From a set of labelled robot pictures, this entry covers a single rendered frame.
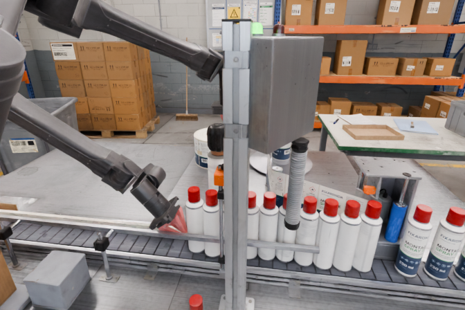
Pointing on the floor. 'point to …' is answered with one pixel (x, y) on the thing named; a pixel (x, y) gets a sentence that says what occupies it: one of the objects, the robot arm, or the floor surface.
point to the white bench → (457, 154)
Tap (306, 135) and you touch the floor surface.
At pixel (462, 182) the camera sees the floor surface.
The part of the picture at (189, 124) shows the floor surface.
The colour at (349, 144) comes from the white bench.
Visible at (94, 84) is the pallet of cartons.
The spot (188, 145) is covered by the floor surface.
